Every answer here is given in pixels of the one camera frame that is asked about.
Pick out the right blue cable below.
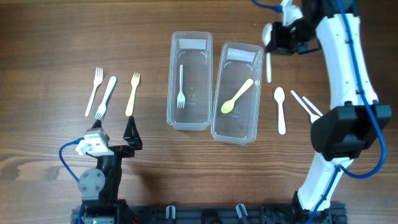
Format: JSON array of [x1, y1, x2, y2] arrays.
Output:
[[251, 0, 387, 224]]

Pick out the left blue cable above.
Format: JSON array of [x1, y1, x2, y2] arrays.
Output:
[[58, 138, 85, 224]]

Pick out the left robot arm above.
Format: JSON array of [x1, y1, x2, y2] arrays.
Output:
[[71, 116, 142, 223]]

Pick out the right clear plastic container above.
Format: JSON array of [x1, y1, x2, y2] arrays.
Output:
[[211, 42, 264, 145]]

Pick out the white spoon thin handle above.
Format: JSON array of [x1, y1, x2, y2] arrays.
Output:
[[290, 90, 320, 123]]

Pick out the left clear plastic container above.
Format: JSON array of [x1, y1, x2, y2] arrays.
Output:
[[167, 31, 213, 131]]

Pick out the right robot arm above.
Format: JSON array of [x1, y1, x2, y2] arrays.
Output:
[[262, 0, 392, 221]]

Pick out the clear plastic container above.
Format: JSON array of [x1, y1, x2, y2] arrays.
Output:
[[167, 31, 213, 131], [211, 42, 264, 145]]

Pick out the cream wooden fork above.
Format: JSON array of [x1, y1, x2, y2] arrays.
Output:
[[125, 72, 141, 116]]

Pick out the yellow-green plastic spoon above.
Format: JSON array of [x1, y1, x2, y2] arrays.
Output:
[[221, 78, 254, 114]]

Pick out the blue cable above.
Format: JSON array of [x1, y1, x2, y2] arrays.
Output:
[[58, 138, 85, 224], [251, 0, 387, 224]]

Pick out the white plastic fork far left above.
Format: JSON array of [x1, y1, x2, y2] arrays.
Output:
[[85, 67, 103, 116]]

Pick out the white fork in container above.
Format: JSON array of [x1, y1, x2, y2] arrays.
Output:
[[177, 65, 186, 109]]

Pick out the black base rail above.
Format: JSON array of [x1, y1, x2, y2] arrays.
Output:
[[70, 203, 348, 224]]

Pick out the white fork rounded handle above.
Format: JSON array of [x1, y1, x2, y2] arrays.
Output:
[[95, 76, 118, 119]]

